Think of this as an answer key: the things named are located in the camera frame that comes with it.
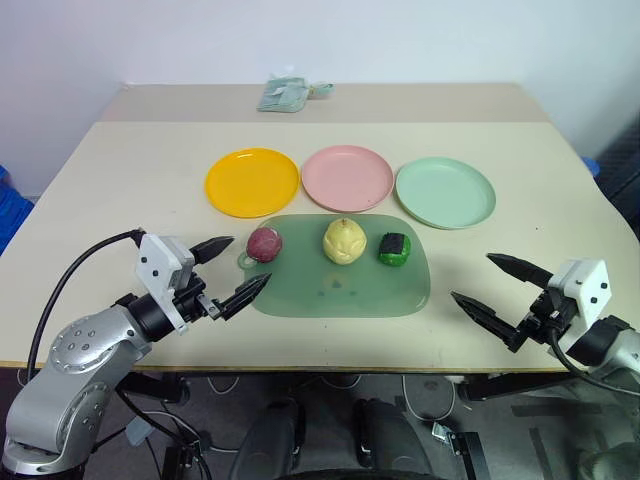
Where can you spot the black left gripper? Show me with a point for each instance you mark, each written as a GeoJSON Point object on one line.
{"type": "Point", "coordinates": [192, 300]}

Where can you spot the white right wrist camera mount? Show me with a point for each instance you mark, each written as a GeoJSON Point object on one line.
{"type": "Point", "coordinates": [582, 285]}

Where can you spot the pink plate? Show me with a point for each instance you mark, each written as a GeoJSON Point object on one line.
{"type": "Point", "coordinates": [347, 177]}

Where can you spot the translucent green cutting board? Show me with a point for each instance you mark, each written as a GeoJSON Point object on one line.
{"type": "Point", "coordinates": [345, 287]}

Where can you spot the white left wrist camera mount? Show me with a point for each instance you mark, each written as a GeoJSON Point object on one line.
{"type": "Point", "coordinates": [161, 265]}

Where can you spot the green plate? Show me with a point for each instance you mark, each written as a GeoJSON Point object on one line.
{"type": "Point", "coordinates": [445, 192]}

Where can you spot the dark rounded right foot shape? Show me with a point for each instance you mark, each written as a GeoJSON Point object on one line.
{"type": "Point", "coordinates": [387, 437]}

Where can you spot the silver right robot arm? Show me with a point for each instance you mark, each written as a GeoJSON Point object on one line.
{"type": "Point", "coordinates": [612, 342]}

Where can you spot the green sushi roll toy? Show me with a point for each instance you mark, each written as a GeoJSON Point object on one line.
{"type": "Point", "coordinates": [394, 249]}

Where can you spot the yellow plate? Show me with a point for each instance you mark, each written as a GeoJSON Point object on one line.
{"type": "Point", "coordinates": [252, 182]}

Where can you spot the pale green folded cloth bundle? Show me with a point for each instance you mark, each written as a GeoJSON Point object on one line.
{"type": "Point", "coordinates": [282, 95]}

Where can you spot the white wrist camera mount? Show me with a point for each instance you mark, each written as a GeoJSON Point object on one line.
{"type": "Point", "coordinates": [161, 265]}
{"type": "Point", "coordinates": [582, 285]}

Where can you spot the blue plastic crate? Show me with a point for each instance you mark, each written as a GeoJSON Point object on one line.
{"type": "Point", "coordinates": [12, 210]}

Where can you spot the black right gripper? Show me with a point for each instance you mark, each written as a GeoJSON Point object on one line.
{"type": "Point", "coordinates": [542, 320]}

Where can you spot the dark rounded left foot shape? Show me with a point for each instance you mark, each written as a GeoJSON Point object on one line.
{"type": "Point", "coordinates": [270, 440]}

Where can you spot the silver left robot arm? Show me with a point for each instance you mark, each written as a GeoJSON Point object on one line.
{"type": "Point", "coordinates": [75, 380]}

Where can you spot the purple round toy food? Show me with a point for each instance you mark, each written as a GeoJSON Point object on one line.
{"type": "Point", "coordinates": [264, 244]}

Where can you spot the dark rounded foot shape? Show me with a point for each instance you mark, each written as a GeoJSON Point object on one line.
{"type": "Point", "coordinates": [270, 440]}
{"type": "Point", "coordinates": [387, 437]}

